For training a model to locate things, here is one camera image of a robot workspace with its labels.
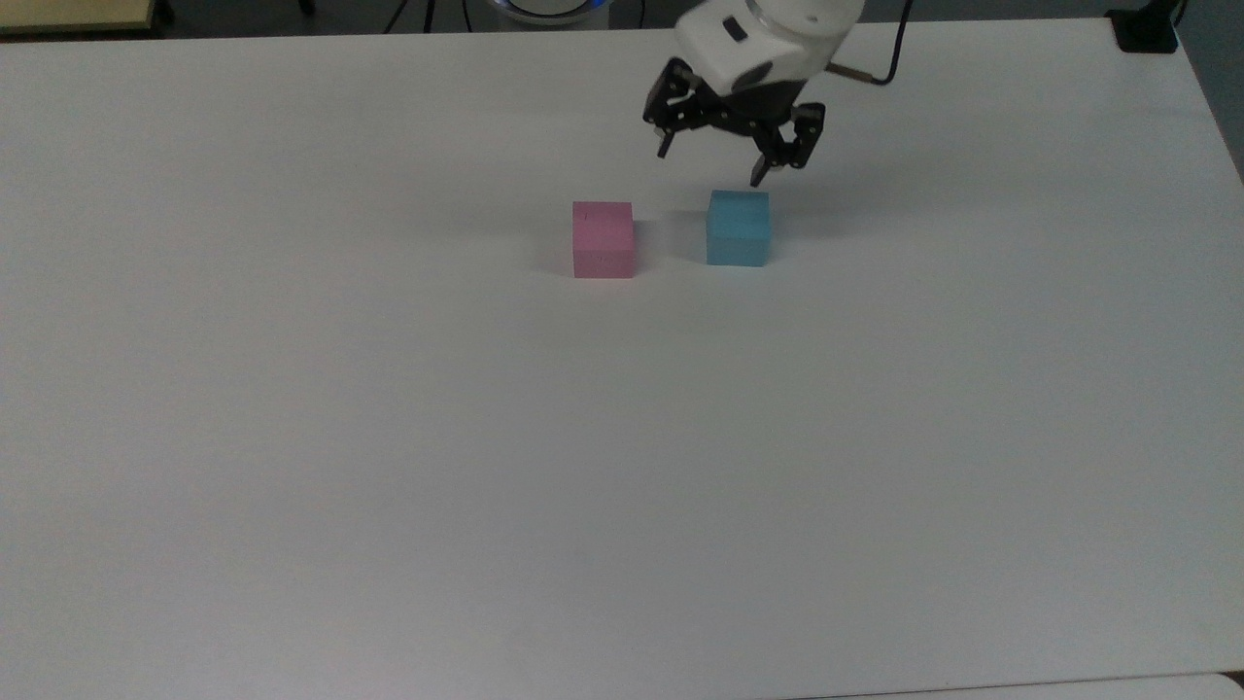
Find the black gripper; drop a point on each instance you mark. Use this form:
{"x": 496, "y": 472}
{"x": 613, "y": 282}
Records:
{"x": 760, "y": 105}

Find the blue cube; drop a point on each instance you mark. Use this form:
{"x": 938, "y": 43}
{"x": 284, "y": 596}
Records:
{"x": 738, "y": 228}

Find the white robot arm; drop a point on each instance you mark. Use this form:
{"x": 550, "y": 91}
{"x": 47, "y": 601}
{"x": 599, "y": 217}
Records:
{"x": 768, "y": 34}

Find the pink cube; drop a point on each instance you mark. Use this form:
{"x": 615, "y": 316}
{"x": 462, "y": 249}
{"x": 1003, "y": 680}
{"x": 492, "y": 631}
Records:
{"x": 603, "y": 240}

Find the black table clamp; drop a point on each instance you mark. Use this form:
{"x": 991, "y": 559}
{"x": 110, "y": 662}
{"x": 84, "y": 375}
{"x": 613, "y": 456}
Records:
{"x": 1145, "y": 31}

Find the yellow side table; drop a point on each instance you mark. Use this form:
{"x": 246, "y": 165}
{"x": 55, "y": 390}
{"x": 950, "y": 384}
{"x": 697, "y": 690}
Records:
{"x": 73, "y": 14}

